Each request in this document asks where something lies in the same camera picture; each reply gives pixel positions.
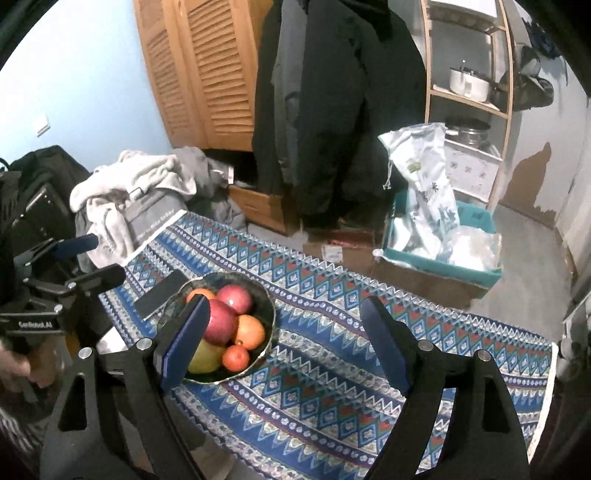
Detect red apple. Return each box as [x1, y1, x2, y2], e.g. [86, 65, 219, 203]
[216, 284, 253, 315]
[204, 299, 238, 346]

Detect small orange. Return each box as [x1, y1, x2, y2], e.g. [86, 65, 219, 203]
[221, 345, 250, 373]
[185, 288, 216, 303]

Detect large orange front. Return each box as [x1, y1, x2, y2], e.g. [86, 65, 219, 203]
[233, 314, 266, 351]

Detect dark glass bowl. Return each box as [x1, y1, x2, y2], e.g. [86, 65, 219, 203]
[156, 272, 276, 385]

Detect person's left hand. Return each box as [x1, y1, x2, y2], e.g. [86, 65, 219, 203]
[1, 338, 58, 392]

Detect black backpack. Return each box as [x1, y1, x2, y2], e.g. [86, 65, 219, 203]
[9, 145, 90, 255]

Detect pile of grey clothes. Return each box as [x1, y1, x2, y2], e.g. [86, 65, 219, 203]
[69, 147, 246, 273]

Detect blue patterned tablecloth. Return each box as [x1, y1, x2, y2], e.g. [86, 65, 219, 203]
[100, 212, 557, 479]

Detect clear plastic bag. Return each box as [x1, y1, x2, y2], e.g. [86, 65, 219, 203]
[438, 226, 502, 272]

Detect white rice bag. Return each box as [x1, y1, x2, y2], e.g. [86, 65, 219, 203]
[379, 123, 460, 260]

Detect teal plastic crate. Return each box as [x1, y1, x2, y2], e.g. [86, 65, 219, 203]
[382, 192, 503, 290]

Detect wooden box on floor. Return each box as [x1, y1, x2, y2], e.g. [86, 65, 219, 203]
[228, 185, 301, 236]

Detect white patterned storage box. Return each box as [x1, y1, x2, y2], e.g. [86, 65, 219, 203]
[444, 139, 502, 203]

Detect metal steamer pot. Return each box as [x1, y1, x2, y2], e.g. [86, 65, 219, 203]
[445, 116, 491, 148]

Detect wooden louvered door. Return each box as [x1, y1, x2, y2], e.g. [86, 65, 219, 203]
[134, 0, 271, 151]

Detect white cooking pot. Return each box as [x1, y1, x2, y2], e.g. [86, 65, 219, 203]
[449, 63, 497, 103]

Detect black hanging jacket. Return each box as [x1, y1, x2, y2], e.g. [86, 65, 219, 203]
[252, 1, 427, 230]

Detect grey hanging bag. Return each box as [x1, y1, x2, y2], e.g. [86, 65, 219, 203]
[512, 43, 554, 111]

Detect wooden shelf rack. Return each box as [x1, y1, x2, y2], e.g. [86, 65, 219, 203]
[420, 1, 515, 211]

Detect dark blue hanging cloth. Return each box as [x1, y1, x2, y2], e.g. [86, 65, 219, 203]
[524, 20, 563, 60]

